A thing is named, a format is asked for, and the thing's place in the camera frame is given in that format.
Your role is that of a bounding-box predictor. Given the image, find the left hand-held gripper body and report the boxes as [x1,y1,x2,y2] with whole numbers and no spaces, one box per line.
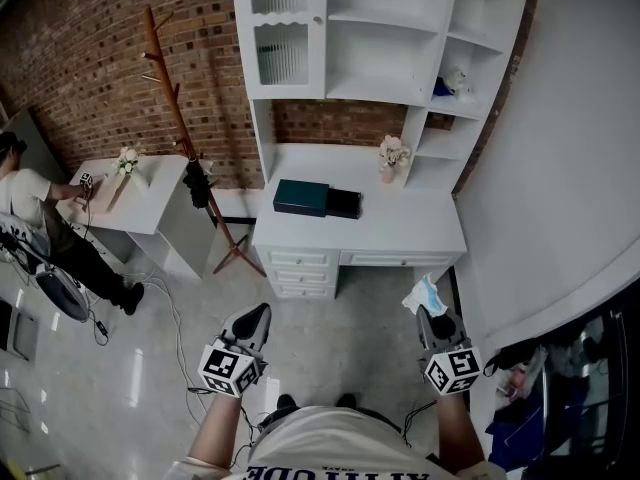
[198,323,272,400]

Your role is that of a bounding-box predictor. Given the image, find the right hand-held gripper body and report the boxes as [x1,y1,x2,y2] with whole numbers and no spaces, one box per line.
[422,314,483,396]

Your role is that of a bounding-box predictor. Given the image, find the white and blue item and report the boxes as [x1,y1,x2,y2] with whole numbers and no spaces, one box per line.
[401,272,450,318]

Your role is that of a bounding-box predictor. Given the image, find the dark green box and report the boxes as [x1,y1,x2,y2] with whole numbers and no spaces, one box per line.
[272,178,364,221]

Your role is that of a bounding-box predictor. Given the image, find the person's right forearm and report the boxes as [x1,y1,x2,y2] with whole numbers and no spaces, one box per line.
[436,391,487,465]

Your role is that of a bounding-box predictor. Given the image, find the person's left forearm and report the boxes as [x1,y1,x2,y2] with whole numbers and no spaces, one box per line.
[186,393,242,470]

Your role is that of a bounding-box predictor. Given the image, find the blue bag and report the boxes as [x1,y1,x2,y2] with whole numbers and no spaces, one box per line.
[487,406,549,472]

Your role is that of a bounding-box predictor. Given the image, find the white desk with drawers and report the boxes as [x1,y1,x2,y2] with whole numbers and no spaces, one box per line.
[250,142,469,303]

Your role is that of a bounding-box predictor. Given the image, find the small white desk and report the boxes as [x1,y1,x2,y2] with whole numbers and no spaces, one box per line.
[54,154,217,280]

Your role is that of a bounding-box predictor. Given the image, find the black hanging umbrella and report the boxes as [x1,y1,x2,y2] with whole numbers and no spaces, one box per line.
[181,156,215,211]

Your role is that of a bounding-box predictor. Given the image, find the person's white t-shirt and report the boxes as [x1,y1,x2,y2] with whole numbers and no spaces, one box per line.
[172,404,507,480]

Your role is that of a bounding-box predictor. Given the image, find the pink flowers in pink vase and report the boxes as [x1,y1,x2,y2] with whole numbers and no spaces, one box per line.
[377,134,413,186]

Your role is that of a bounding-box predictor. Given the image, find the office chair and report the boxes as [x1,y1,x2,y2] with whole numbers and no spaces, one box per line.
[0,211,90,325]

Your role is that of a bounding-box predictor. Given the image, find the white flower bouquet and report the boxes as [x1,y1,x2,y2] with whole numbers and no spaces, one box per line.
[111,144,147,180]

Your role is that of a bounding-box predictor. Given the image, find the dark folding stool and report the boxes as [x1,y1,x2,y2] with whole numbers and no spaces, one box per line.
[0,298,40,365]

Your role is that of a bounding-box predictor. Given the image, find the wooden coat rack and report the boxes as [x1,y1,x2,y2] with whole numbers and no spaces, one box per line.
[140,6,268,278]

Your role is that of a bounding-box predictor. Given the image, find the white flower bunch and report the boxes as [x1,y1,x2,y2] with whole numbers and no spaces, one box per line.
[445,67,470,95]

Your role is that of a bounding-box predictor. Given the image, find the grey leaning board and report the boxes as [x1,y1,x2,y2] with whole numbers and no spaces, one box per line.
[0,107,69,195]

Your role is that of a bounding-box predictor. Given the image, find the white shelf hutch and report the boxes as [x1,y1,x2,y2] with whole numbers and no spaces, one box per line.
[230,0,531,195]

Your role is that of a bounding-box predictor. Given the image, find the black bag strap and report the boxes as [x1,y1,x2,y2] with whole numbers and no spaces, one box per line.
[481,343,532,378]

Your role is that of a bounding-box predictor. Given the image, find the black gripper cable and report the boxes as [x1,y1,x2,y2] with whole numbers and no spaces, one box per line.
[401,399,440,450]
[230,401,274,472]

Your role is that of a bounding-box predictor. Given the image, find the white floor cable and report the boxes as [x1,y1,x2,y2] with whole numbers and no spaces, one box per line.
[130,273,214,412]

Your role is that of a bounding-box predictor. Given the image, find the wire rack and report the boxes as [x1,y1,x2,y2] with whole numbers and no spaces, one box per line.
[0,386,50,435]

